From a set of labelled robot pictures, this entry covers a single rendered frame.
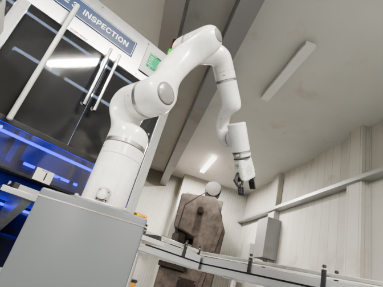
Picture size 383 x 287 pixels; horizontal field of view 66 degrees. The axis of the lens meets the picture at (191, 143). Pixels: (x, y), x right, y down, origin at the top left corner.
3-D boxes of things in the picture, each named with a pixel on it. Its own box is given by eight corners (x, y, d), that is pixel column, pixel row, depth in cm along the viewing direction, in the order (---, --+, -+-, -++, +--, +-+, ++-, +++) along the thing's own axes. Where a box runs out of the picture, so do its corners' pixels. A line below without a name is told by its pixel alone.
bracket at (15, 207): (-10, 229, 125) (5, 200, 130) (-3, 232, 126) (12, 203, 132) (3, 236, 99) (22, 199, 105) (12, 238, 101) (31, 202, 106)
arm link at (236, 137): (226, 152, 136) (240, 152, 128) (221, 124, 135) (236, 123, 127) (239, 149, 141) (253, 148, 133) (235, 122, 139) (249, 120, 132)
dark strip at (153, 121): (115, 209, 164) (159, 94, 197) (123, 212, 166) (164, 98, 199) (117, 209, 163) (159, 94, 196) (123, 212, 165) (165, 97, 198)
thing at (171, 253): (115, 242, 169) (125, 216, 176) (104, 240, 181) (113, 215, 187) (199, 269, 205) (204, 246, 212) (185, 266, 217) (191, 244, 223)
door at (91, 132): (67, 146, 153) (109, 60, 177) (135, 178, 176) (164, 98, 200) (68, 145, 152) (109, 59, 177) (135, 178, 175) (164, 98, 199)
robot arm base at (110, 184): (135, 216, 71) (158, 148, 78) (57, 192, 69) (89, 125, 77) (133, 225, 88) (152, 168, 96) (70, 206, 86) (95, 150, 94)
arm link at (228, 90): (202, 86, 137) (216, 149, 141) (225, 79, 124) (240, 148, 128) (216, 83, 142) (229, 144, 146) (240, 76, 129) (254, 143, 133)
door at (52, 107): (-34, 97, 128) (31, 5, 152) (66, 145, 153) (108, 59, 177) (-34, 97, 128) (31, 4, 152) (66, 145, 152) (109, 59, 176)
